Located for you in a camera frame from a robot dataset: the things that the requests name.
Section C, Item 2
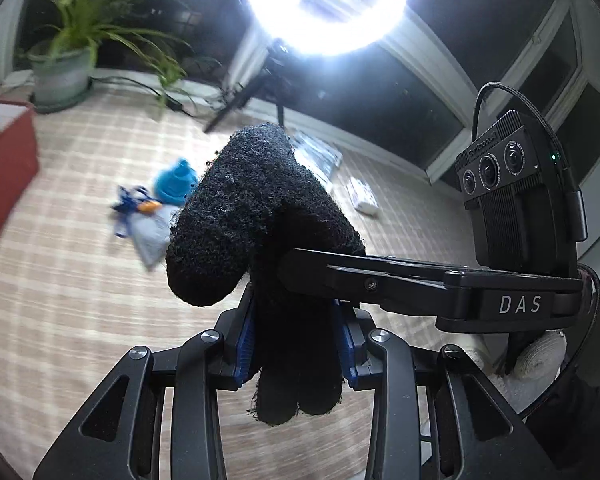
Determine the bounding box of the ring light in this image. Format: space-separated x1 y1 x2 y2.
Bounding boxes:
242 0 411 58

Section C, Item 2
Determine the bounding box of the person's right hand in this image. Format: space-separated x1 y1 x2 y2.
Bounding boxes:
497 331 568 381

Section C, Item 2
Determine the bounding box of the black knitted glove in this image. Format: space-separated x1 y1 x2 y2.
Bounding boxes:
165 122 367 428

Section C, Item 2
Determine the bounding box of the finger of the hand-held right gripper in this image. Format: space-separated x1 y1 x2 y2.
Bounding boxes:
278 247 463 318

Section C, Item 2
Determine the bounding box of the white tissue packet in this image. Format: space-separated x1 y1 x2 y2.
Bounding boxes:
345 177 381 216

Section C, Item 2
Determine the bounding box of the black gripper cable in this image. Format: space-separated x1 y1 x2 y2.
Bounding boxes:
472 82 568 166

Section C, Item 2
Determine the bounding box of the blue plastic toy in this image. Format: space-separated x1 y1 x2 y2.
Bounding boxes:
153 157 198 206

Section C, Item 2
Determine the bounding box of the black tripod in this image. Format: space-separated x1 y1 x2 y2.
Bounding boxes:
202 42 301 133

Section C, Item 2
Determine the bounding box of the grey cloth pouch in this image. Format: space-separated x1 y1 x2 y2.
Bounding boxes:
112 185 181 271

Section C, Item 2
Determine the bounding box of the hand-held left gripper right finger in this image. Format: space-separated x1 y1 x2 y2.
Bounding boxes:
332 301 561 480

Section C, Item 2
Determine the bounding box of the black floor cable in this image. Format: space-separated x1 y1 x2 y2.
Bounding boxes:
90 75 241 116

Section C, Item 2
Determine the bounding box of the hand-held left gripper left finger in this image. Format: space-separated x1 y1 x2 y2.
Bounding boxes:
32 285 257 480

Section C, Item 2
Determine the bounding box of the potted green plant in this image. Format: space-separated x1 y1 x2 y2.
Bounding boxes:
17 0 221 113

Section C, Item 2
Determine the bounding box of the red box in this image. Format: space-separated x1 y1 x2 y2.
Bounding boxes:
0 100 41 281

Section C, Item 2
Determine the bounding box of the beige plaid blanket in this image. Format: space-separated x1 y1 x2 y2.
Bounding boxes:
0 82 486 480

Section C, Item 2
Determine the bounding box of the clear plastic packet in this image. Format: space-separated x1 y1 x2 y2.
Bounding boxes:
290 130 343 181

